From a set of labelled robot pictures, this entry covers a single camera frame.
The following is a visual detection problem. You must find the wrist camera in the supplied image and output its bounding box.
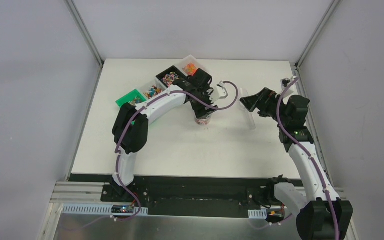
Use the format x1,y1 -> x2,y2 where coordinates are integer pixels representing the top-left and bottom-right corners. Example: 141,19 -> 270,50
209,81 -> 229,104
279,76 -> 297,99

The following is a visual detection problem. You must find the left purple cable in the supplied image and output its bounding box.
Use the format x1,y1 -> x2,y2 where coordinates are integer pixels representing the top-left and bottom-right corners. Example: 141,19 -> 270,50
113,80 -> 240,223

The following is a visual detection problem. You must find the green candy bin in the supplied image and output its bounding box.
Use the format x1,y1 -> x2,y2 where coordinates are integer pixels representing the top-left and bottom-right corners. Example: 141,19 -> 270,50
115,89 -> 148,108

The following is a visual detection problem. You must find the white lollipop bin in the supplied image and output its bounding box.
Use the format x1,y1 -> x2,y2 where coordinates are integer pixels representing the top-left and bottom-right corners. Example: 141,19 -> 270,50
138,79 -> 166,100

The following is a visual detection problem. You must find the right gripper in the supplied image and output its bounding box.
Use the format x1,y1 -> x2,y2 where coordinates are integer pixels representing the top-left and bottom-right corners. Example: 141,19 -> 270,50
240,87 -> 290,126

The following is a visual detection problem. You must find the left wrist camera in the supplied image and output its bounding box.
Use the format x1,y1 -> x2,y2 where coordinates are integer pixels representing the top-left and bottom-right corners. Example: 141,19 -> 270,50
209,81 -> 229,104

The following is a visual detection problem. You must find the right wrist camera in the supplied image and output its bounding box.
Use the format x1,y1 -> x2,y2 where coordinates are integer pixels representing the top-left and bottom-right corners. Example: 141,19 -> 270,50
279,76 -> 297,99

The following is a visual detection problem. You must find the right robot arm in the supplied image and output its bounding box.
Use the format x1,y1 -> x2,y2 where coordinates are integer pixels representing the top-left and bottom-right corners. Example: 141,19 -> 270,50
240,88 -> 354,240

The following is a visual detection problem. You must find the black lollipop bin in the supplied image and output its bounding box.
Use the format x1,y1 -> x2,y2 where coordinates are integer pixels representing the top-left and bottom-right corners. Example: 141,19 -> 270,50
156,65 -> 186,88

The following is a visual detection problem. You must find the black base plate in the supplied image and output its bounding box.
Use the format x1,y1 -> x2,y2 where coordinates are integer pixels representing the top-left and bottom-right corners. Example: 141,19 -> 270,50
100,176 -> 271,218

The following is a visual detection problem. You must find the clear plastic jar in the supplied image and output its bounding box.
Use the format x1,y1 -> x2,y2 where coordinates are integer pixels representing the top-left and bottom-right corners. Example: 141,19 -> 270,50
194,114 -> 212,126

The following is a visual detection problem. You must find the clear plastic scoop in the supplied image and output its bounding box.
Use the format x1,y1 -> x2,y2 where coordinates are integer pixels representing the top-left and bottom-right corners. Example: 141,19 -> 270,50
237,88 -> 256,131

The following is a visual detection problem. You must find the white gummy bin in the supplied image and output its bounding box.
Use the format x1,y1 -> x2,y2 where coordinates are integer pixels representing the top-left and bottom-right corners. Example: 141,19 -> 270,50
174,55 -> 209,76

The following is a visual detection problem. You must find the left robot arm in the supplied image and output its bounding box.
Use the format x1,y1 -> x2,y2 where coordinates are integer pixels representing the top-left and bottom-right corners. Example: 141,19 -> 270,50
112,68 -> 227,203

